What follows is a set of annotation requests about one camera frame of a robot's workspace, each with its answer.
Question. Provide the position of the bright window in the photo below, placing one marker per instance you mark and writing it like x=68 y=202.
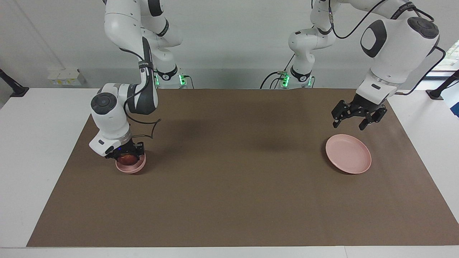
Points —
x=452 y=57

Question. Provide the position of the dark red apple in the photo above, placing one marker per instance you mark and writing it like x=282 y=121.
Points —
x=128 y=159

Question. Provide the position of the white wall socket box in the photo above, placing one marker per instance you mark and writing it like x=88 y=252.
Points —
x=66 y=77

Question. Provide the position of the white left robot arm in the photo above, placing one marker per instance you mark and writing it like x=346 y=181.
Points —
x=394 y=53

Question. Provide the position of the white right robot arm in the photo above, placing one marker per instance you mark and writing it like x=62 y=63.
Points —
x=107 y=122

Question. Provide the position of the brown table mat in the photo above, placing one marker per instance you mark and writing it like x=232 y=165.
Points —
x=229 y=200

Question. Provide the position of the black stand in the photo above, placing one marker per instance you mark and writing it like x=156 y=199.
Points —
x=435 y=94
x=18 y=91

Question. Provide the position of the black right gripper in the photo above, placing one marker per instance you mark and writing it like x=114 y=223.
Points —
x=125 y=148

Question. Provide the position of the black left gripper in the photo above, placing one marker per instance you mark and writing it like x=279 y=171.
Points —
x=365 y=105

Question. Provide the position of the pink round plate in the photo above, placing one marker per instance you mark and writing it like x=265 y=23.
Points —
x=349 y=154

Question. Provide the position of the pink bowl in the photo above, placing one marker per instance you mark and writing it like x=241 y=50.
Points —
x=131 y=169

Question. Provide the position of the blue object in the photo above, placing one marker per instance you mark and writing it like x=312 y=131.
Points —
x=455 y=109

